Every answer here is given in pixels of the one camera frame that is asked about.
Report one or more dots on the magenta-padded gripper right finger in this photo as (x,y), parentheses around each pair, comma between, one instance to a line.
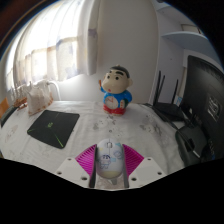
(133,160)

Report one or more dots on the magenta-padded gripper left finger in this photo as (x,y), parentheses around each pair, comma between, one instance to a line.
(85,161)

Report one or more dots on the white cartoon-print computer mouse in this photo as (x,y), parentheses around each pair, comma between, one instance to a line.
(109,160)

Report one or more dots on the black mouse pad green lines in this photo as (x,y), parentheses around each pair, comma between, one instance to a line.
(53,126)

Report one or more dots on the white patterned tablecloth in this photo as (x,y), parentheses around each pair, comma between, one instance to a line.
(133,130)

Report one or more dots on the black box device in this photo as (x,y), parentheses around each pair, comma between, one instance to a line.
(188,143)

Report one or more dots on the black router with antennas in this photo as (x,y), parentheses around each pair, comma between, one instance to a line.
(168,110)

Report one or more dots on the cartoon boy figurine blue shirt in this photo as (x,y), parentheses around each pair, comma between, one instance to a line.
(116,93)

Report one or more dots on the white cloth bag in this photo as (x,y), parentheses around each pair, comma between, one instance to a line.
(39,98)

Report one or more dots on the wooden ship model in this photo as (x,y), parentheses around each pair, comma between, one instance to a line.
(20,98)

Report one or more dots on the black remote control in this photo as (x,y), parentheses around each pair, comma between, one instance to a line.
(6,116)

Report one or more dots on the black computer monitor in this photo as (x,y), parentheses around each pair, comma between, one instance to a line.
(208,96)

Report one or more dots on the orange wooden chair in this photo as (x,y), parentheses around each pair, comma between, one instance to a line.
(3,106)

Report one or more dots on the white sheer curtain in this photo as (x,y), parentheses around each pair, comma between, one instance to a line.
(46,43)

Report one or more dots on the white wall shelf unit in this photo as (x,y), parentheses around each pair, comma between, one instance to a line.
(186,36)

